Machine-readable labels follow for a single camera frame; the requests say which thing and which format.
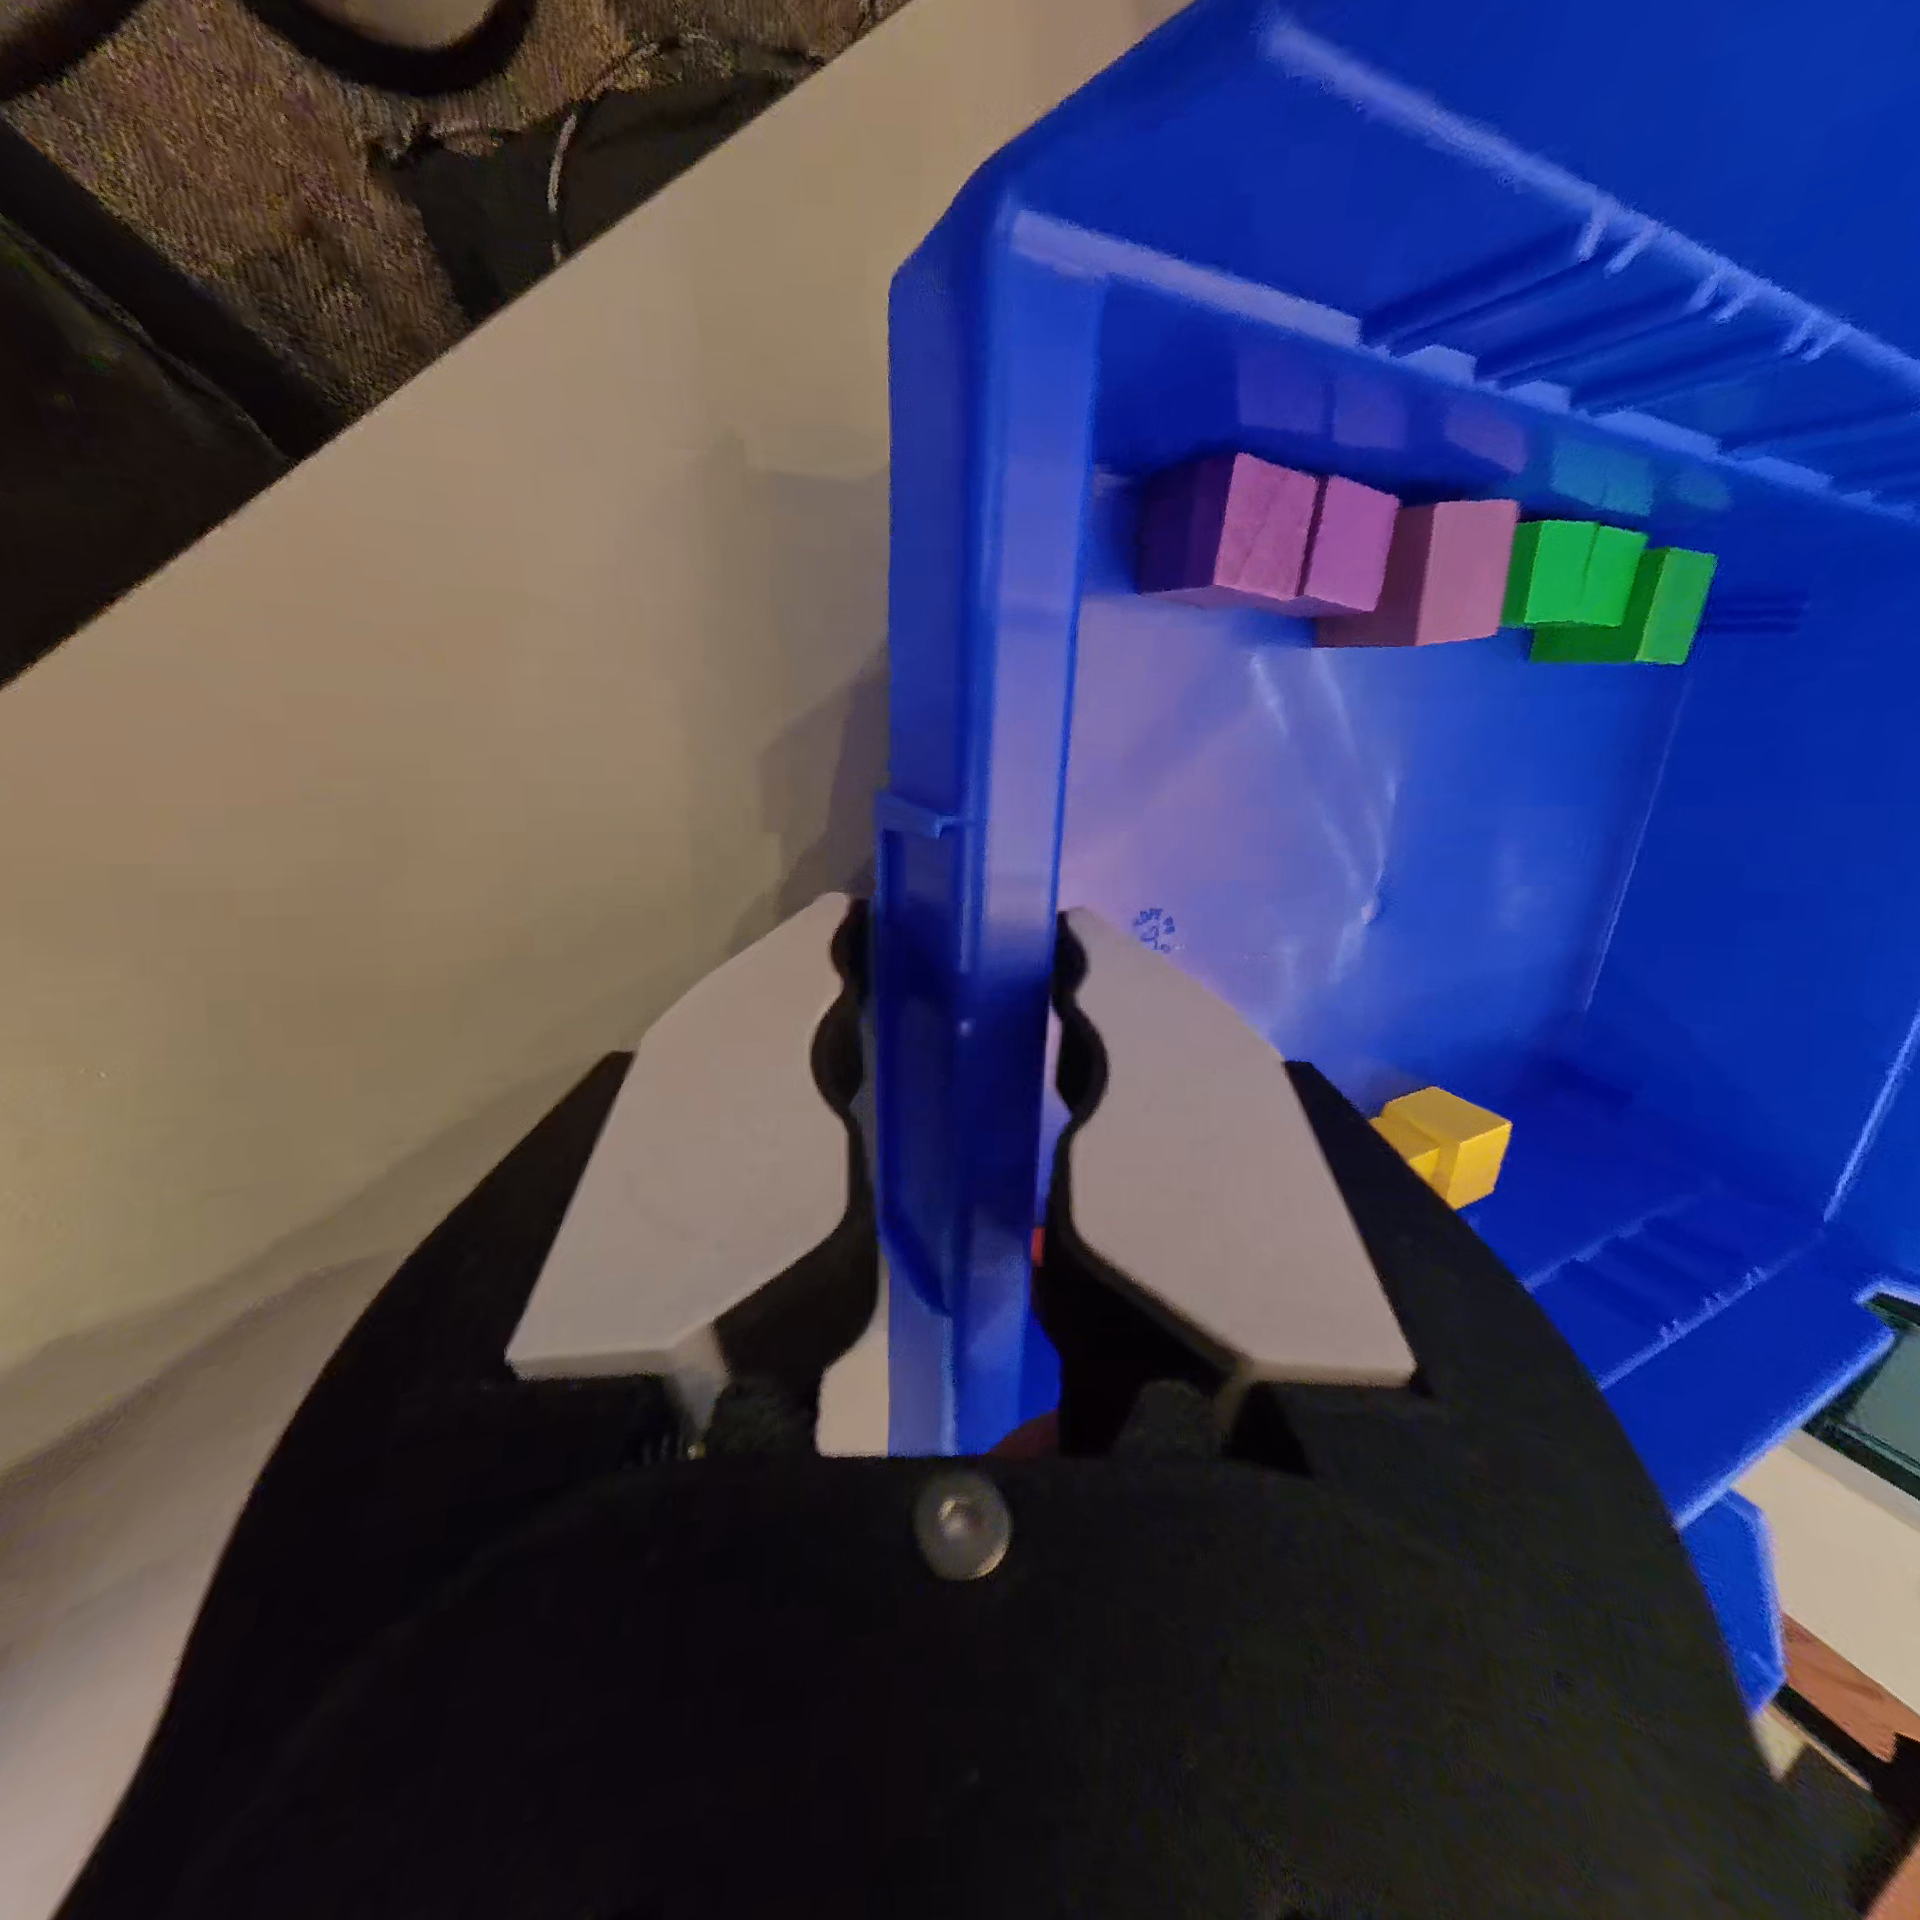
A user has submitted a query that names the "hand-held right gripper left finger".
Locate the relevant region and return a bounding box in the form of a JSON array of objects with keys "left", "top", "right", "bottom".
[{"left": 505, "top": 892, "right": 880, "bottom": 1426}]

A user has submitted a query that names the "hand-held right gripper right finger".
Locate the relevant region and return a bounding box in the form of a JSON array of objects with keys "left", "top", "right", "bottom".
[{"left": 1040, "top": 908, "right": 1418, "bottom": 1449}]

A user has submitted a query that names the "blue plastic storage bin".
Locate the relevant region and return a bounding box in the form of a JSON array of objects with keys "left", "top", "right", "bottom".
[{"left": 871, "top": 0, "right": 1920, "bottom": 1713}]

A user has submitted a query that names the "purple wooden cube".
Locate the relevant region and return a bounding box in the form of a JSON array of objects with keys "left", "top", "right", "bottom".
[
  {"left": 1316, "top": 498, "right": 1519, "bottom": 650},
  {"left": 1136, "top": 450, "right": 1325, "bottom": 609},
  {"left": 1303, "top": 475, "right": 1404, "bottom": 618}
]

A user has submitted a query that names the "dark tablet screen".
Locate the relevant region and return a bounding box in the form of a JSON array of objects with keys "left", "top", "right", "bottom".
[{"left": 1798, "top": 1289, "right": 1920, "bottom": 1501}]

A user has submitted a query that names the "dark furniture part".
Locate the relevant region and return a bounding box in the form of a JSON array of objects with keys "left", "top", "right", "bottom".
[{"left": 0, "top": 127, "right": 353, "bottom": 684}]

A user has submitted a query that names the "black curved band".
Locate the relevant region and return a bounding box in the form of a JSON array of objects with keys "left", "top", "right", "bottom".
[{"left": 240, "top": 0, "right": 548, "bottom": 95}]

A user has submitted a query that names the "white round object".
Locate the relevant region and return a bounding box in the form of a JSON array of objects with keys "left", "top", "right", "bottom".
[{"left": 321, "top": 0, "right": 495, "bottom": 47}]

